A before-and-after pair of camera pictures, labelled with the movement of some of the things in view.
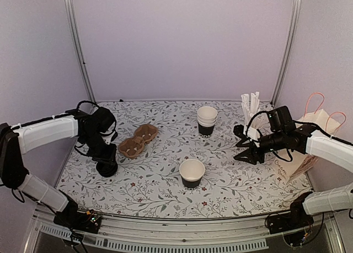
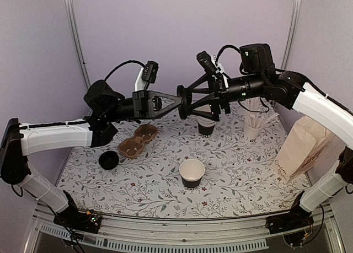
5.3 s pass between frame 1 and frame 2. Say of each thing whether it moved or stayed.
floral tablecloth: stayed
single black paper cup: stayed
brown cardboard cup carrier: stayed
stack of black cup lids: moved
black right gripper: moved
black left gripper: moved
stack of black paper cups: stayed
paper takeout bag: stayed
